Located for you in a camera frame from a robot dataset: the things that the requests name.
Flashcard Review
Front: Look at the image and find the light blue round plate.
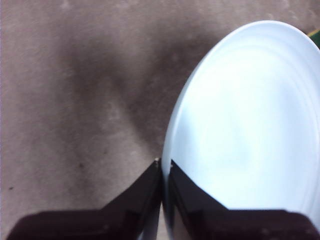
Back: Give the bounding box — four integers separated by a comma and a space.
141, 19, 320, 240

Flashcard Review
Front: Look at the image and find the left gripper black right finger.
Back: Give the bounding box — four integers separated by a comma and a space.
163, 159, 320, 240

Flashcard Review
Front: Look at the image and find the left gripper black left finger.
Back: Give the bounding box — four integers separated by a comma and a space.
5, 157, 163, 240

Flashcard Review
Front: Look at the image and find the yellow sponge with green scourer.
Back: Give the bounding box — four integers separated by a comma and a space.
307, 28, 320, 49

